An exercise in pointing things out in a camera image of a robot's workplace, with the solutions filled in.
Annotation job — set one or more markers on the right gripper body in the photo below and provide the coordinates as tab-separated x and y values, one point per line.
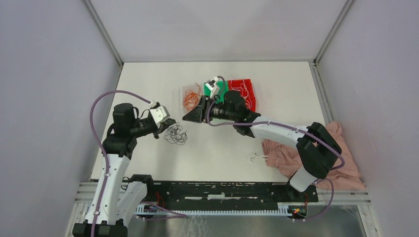
207	104

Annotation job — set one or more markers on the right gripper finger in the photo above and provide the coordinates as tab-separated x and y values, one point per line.
198	110
193	116

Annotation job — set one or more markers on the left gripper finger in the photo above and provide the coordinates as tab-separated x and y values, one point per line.
168	122
161	130

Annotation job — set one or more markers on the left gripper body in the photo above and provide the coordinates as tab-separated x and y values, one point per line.
160	127

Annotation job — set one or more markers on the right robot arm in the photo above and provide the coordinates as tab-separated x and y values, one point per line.
318	150

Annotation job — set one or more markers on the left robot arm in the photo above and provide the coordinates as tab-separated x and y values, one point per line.
110	213

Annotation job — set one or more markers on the clear plastic bin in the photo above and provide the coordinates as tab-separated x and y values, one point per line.
190	96

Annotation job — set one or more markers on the green plastic bin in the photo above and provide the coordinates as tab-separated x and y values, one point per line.
217	97

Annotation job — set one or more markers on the red plastic bin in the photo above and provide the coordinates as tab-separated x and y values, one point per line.
245	88

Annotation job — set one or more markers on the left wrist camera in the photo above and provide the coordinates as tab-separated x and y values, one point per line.
158	112

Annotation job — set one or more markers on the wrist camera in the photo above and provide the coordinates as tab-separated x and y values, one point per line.
158	112
212	86

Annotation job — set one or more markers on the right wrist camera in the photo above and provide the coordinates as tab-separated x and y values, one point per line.
212	86

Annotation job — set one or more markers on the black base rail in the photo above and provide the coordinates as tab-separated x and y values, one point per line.
226	196

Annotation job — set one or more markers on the blue cable duct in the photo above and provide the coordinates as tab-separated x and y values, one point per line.
282	210

